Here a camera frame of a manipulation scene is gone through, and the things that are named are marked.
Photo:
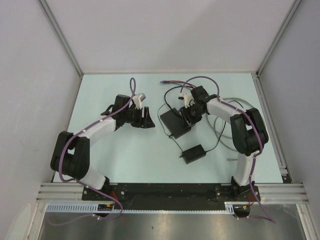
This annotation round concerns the white slotted cable duct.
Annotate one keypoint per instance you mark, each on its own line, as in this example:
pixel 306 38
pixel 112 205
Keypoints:
pixel 96 208

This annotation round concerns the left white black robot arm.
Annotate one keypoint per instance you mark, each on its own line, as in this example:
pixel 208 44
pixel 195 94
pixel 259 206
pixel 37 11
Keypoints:
pixel 71 155

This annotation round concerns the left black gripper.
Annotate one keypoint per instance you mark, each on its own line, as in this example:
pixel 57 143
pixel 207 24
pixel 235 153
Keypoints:
pixel 145 122

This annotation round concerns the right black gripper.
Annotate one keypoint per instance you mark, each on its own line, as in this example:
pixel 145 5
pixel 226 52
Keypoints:
pixel 187 119

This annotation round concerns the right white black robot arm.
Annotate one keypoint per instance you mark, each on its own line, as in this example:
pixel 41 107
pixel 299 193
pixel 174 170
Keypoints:
pixel 248 131

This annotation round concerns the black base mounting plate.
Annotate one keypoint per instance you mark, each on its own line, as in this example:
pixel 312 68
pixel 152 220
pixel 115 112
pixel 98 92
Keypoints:
pixel 180 196

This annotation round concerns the aluminium frame rail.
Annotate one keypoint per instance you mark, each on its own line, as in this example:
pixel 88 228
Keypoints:
pixel 271 193

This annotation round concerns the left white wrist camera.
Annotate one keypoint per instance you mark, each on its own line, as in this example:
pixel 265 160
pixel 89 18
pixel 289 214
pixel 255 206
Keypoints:
pixel 138 99

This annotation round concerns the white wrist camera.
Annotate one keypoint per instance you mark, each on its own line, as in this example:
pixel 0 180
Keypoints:
pixel 187 99
pixel 138 99

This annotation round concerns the black power adapter brick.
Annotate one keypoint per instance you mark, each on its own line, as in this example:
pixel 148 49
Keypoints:
pixel 192 154

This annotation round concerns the black network switch box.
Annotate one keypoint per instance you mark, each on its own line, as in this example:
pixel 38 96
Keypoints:
pixel 172 119

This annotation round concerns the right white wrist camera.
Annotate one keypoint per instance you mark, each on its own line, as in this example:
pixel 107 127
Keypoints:
pixel 187 99

